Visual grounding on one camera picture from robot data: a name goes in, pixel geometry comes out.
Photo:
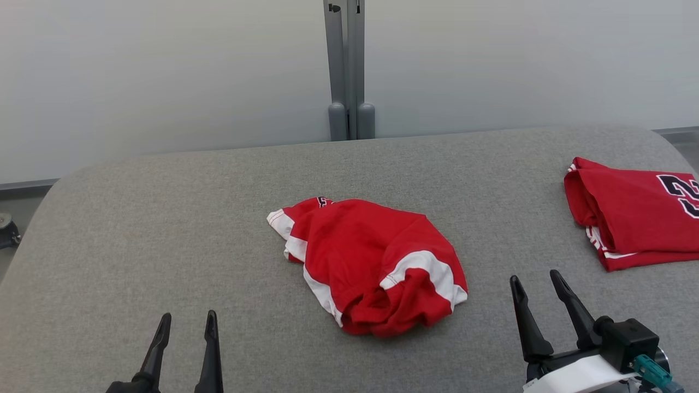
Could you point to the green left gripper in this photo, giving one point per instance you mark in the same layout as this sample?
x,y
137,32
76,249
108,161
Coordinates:
x,y
128,387

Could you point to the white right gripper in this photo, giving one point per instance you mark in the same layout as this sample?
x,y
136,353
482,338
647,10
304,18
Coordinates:
x,y
573,379

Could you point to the red jersey with white sleeves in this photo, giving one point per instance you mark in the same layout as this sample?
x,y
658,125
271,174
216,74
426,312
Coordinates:
x,y
628,218

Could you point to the red and white shirt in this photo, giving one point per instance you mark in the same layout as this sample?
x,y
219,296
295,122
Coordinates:
x,y
360,245

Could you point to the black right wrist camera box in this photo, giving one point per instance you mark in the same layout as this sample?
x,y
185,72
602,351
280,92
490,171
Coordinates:
x,y
628,341

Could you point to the grey partition frame post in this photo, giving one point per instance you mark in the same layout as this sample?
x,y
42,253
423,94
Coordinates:
x,y
335,65
360,65

